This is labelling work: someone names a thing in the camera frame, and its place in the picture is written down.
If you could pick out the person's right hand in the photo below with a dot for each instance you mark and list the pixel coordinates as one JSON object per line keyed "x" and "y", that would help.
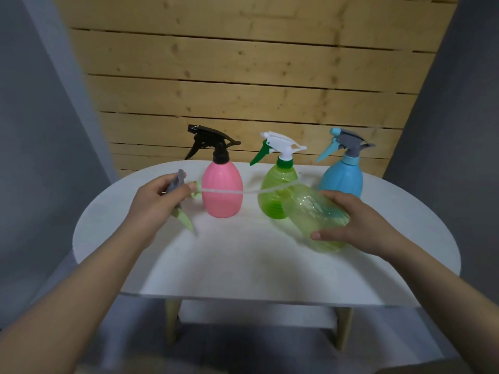
{"x": 370, "y": 229}

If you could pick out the person's left hand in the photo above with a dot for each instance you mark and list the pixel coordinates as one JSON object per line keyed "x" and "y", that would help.
{"x": 152, "y": 210}

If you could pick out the grey pale green spray head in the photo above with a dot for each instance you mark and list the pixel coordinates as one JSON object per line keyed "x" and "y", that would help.
{"x": 176, "y": 184}

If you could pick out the blue plastic bottle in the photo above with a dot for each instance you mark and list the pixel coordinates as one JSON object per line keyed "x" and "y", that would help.
{"x": 341, "y": 181}

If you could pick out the pale yellow-green clear bottle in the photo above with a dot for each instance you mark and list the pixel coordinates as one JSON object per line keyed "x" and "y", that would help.
{"x": 312, "y": 218}

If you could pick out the pink plastic bottle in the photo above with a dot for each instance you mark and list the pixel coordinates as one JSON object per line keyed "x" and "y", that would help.
{"x": 222, "y": 202}

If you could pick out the grey blue spray head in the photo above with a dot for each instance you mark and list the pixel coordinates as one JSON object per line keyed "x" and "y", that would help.
{"x": 351, "y": 138}

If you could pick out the black spray head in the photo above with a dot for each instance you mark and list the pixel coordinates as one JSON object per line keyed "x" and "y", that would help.
{"x": 212, "y": 138}

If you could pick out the green ribbed plastic bottle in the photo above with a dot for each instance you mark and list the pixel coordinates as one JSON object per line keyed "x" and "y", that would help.
{"x": 273, "y": 202}

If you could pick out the white green spray head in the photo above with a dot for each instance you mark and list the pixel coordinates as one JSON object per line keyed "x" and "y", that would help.
{"x": 282, "y": 144}

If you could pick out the person's right forearm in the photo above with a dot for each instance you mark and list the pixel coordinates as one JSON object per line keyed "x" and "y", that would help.
{"x": 452, "y": 307}

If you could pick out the person's left forearm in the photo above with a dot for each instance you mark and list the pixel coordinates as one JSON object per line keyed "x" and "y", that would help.
{"x": 70, "y": 315}

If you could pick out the wooden table leg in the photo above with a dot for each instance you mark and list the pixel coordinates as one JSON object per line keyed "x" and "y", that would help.
{"x": 344, "y": 329}
{"x": 173, "y": 321}

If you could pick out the wooden slat panel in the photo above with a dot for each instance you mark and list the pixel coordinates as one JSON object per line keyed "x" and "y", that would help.
{"x": 253, "y": 73}

